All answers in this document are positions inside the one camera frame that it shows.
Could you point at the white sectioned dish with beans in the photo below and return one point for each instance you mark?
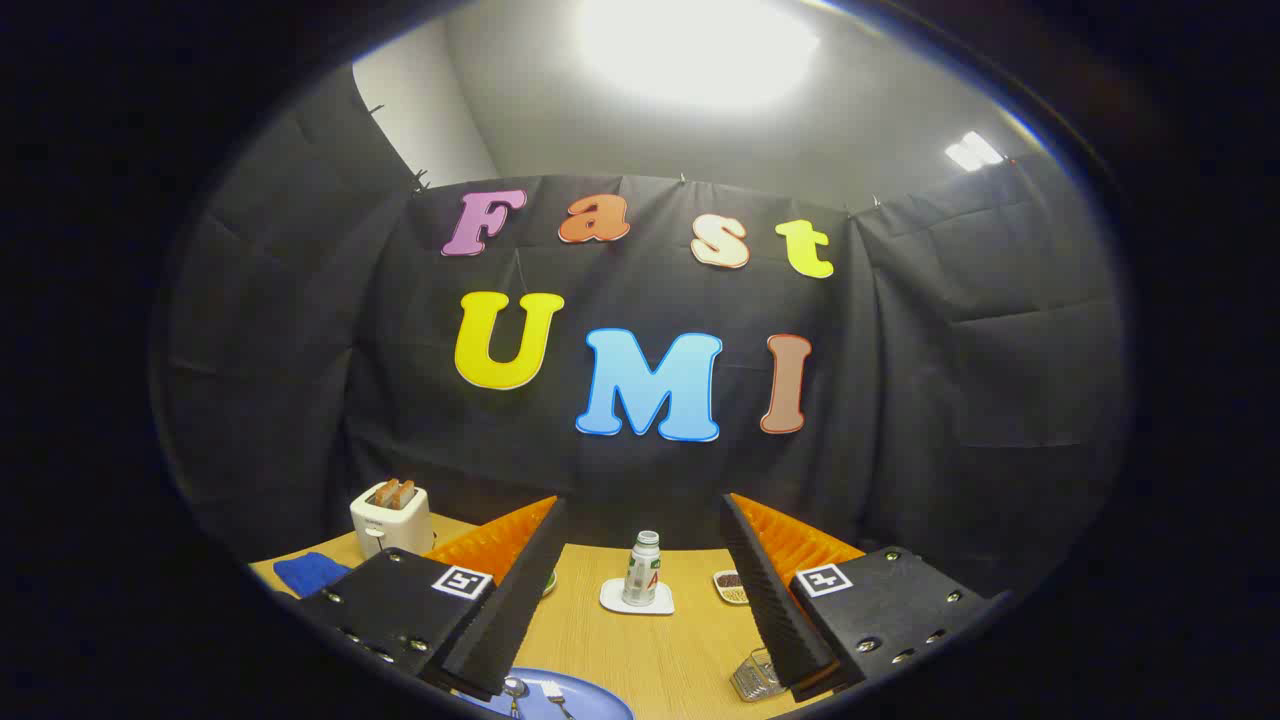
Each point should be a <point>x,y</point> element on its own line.
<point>731,588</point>

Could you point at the black backdrop cloth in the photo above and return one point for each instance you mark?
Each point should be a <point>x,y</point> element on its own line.
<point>900,400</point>

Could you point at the patterned plate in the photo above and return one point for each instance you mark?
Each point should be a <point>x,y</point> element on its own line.
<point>549,583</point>

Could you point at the brown toast slice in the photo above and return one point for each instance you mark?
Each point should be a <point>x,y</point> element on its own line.
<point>385,492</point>
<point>405,494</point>

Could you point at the white plastic bottle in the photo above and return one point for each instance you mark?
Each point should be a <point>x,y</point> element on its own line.
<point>642,575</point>

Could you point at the small ceiling light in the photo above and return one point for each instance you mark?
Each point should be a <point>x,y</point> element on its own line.
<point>973,151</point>

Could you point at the white toaster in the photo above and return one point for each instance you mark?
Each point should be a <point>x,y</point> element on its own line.
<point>392,525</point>

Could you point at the blue plate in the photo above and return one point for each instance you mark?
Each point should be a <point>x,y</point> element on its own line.
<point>590,700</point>

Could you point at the blue cloth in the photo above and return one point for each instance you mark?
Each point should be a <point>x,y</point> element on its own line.
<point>310,572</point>

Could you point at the large ceiling light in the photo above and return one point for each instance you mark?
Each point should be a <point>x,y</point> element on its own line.
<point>695,45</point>

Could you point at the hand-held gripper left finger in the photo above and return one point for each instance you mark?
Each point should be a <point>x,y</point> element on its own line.
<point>520,590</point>

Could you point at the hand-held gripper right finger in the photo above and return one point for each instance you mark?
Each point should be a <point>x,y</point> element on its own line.
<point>765,590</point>

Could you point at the white square coaster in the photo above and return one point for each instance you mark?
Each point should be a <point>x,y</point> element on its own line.
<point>612,598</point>

